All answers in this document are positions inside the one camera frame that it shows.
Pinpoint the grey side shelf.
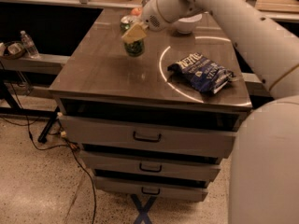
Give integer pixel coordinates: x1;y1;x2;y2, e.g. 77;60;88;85
0;54;69;75

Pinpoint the red apple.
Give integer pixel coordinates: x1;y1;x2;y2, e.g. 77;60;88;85
130;7;142;16

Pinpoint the grey drawer cabinet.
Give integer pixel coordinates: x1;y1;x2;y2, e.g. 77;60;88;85
50;8;251;190

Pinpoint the blue chip bag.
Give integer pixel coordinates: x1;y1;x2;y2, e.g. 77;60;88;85
167;52;235;94

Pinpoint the middle grey drawer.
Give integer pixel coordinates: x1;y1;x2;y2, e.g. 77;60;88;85
79;151;220;182

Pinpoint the clear plastic water bottle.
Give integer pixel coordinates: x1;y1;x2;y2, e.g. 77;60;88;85
21;31;39;59

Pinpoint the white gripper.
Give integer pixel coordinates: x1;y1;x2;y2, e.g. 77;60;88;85
121;0;187;44

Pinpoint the dark bowl with items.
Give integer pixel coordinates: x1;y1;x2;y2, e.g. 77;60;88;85
0;41;25;60

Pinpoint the green soda can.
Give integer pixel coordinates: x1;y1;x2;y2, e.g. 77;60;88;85
120;15;145;57

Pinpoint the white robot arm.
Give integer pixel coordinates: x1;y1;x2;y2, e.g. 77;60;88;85
122;0;299;224

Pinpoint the grey drawer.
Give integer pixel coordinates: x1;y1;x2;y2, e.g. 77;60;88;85
93;176;208;202
59;116;235;158
79;151;220;182

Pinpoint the bottom grey drawer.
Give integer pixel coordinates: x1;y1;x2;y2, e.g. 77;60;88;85
93;176;208;202

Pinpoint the top grey drawer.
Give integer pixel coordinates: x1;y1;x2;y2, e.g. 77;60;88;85
59;116;235;158

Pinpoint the black floor cable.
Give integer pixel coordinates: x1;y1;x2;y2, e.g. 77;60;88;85
0;63;98;224

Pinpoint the white bowl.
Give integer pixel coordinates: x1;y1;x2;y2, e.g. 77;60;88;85
173;14;202;34

